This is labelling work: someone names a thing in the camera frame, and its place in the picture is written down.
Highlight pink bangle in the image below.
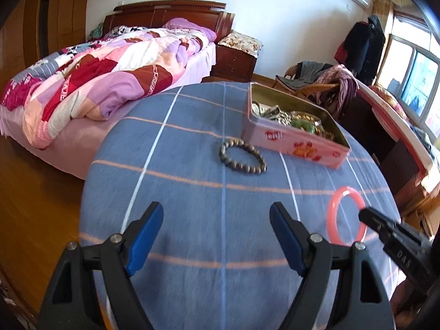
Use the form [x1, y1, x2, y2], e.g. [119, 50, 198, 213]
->
[326, 186, 368, 247]

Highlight silver watch band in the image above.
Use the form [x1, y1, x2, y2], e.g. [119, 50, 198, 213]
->
[256, 105, 287, 122]

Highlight pile of clothes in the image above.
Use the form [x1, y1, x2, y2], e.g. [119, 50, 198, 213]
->
[411, 125, 440, 159]

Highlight window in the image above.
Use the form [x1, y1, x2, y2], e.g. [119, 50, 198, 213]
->
[376, 10, 440, 132]

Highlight dark wooden nightstand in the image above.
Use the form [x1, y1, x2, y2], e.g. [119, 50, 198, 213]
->
[210, 43, 258, 83]

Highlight dark wooden headboard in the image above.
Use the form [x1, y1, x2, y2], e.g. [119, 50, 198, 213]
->
[103, 1, 236, 42]

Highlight bed with pink sheet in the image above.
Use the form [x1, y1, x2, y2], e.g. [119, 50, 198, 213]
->
[0, 1, 236, 181]

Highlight wooden wardrobe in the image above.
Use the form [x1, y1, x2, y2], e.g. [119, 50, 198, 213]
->
[0, 0, 92, 87]

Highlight blue plaid tablecloth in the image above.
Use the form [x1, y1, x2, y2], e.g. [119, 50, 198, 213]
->
[79, 82, 403, 330]

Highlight grey bead bracelet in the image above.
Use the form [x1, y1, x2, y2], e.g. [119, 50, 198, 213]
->
[220, 138, 268, 177]

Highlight yellow curtain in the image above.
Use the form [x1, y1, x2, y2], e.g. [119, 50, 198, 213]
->
[371, 0, 400, 42]

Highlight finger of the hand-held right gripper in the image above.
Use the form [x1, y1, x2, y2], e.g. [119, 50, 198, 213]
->
[358, 207, 404, 246]

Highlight person's right hand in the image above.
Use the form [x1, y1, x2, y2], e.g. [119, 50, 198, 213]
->
[390, 275, 431, 328]

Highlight floral cloth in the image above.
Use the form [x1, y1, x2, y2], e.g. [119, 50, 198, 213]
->
[217, 30, 263, 56]

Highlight hanging dark coats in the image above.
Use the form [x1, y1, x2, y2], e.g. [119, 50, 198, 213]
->
[335, 14, 386, 87]

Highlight green jade bracelet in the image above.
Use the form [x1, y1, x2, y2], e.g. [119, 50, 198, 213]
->
[291, 117, 323, 133]

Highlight purple striped garment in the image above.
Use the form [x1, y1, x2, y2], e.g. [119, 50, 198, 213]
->
[316, 65, 360, 118]

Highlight pink tin box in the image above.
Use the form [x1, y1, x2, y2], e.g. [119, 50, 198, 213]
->
[243, 82, 351, 170]

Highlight pink patchwork quilt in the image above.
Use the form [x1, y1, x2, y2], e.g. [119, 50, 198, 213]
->
[0, 27, 217, 150]

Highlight grey garment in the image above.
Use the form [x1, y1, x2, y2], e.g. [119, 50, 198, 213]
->
[292, 61, 336, 89]

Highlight purple pillow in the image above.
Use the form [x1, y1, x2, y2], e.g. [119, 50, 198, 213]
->
[162, 18, 217, 42]

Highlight wicker chair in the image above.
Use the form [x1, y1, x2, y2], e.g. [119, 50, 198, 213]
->
[273, 62, 345, 104]

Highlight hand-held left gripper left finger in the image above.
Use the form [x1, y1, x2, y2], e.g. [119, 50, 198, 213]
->
[38, 202, 164, 330]

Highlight dark desk with pink edge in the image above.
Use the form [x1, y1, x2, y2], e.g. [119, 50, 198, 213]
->
[339, 79, 440, 214]

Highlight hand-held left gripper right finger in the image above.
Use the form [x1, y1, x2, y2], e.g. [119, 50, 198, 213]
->
[269, 202, 394, 330]

